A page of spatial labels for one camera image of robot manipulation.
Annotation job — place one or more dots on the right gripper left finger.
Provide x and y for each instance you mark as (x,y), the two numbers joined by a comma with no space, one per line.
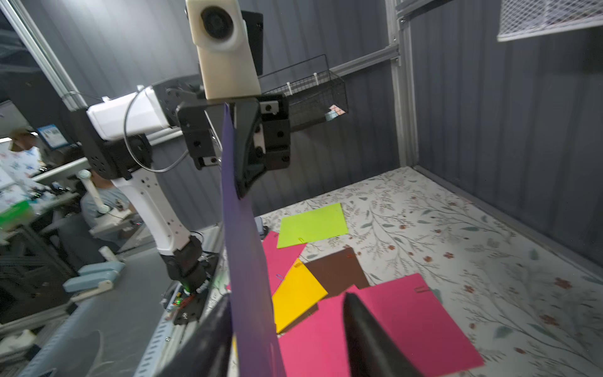
(207,352)

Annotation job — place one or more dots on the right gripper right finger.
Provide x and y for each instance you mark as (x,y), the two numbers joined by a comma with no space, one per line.
(371,351)

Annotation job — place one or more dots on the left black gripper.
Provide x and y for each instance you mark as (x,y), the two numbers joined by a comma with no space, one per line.
(262,134)

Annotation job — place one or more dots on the purple paper sheet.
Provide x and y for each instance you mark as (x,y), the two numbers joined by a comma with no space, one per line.
(242,242)

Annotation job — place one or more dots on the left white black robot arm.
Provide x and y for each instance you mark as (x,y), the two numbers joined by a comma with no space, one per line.
(128,161)

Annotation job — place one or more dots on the upper magenta paper sheet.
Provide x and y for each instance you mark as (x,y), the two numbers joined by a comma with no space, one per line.
(407,310)

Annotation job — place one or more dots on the magenta paper sheet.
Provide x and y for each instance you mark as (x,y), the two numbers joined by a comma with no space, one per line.
(279,260)
(407,310)

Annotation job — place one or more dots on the brown paper sheet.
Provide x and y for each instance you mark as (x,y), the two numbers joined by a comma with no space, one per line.
(337,271)

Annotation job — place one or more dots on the yellow paper sheet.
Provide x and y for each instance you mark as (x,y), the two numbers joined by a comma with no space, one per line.
(269,294)

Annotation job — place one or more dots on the lime green paper sheet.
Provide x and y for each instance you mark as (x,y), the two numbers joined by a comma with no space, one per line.
(312,226)

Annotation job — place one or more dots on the lower magenta paper sheet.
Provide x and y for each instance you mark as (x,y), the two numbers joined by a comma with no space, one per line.
(279,260)

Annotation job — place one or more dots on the pink sticky notes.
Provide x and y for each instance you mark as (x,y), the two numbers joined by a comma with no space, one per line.
(334,112)

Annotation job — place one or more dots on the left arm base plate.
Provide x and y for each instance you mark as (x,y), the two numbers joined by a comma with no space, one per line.
(189,306)

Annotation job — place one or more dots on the black wire wall basket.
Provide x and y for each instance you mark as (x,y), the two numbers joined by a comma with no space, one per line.
(311,87)

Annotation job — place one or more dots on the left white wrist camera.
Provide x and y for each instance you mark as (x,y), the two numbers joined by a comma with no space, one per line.
(225,59)

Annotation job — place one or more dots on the white wire mesh basket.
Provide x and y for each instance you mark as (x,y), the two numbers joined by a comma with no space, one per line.
(522,19)

